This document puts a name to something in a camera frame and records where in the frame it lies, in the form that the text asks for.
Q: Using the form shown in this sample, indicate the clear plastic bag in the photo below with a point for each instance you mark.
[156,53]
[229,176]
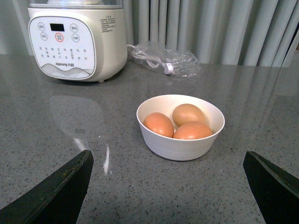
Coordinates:
[156,57]

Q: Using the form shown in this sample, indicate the white Joyoung cooker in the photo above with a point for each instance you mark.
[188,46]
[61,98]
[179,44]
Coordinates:
[78,40]

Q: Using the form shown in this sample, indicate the brown egg bowl back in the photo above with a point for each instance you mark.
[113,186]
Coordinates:
[185,113]

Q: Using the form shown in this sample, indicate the brown egg bowl left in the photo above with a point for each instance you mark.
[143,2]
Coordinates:
[159,124]

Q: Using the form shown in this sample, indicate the brown egg bowl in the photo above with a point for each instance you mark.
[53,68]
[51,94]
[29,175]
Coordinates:
[193,130]
[185,113]
[159,124]

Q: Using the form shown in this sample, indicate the brown egg bowl front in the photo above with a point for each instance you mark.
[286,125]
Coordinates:
[193,130]

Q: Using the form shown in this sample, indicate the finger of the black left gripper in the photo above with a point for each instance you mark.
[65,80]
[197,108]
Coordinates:
[55,200]

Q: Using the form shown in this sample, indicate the white bowl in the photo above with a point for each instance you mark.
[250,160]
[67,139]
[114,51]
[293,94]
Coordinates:
[174,149]

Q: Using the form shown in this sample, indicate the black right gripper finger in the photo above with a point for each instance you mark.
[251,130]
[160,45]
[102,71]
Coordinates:
[275,190]

